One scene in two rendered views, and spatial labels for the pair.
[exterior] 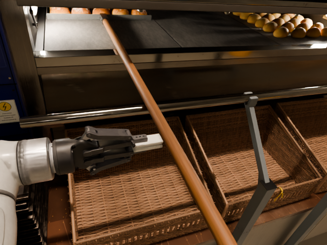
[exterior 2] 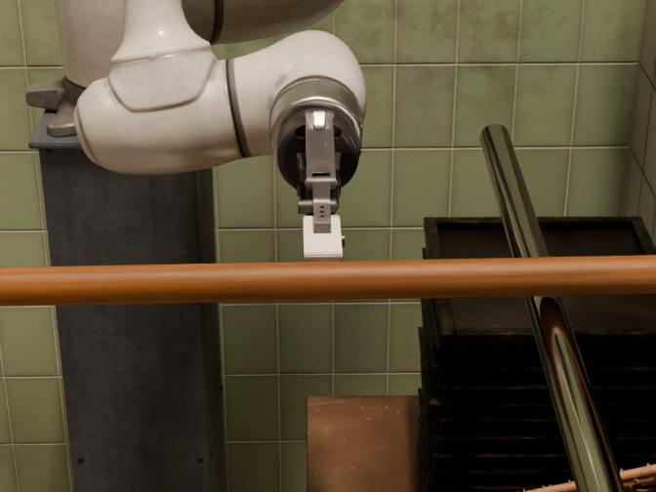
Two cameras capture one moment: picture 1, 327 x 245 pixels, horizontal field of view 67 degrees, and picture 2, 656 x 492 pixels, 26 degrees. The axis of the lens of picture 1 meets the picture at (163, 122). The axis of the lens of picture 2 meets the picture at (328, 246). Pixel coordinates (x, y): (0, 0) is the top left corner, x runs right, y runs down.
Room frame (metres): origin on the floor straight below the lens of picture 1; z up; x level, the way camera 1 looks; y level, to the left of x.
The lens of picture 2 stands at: (0.84, -0.90, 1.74)
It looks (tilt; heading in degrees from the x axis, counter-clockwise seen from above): 28 degrees down; 113
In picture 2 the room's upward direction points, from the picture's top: straight up
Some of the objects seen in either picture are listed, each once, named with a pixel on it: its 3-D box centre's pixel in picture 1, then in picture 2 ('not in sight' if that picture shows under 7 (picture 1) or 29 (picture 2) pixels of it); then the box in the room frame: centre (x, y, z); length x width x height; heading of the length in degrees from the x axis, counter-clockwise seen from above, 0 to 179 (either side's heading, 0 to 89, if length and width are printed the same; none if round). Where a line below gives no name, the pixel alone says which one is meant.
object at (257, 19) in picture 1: (277, 18); not in sight; (1.83, -0.67, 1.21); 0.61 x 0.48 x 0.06; 24
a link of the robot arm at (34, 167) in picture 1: (39, 160); (316, 131); (0.34, 0.24, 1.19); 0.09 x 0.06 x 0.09; 25
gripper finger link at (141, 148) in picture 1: (146, 145); not in sight; (0.43, 0.03, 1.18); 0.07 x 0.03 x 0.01; 115
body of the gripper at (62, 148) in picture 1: (77, 153); (317, 164); (0.37, 0.17, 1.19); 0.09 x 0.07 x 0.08; 115
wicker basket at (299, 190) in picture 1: (247, 156); not in sight; (0.95, -0.46, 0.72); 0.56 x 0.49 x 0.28; 115
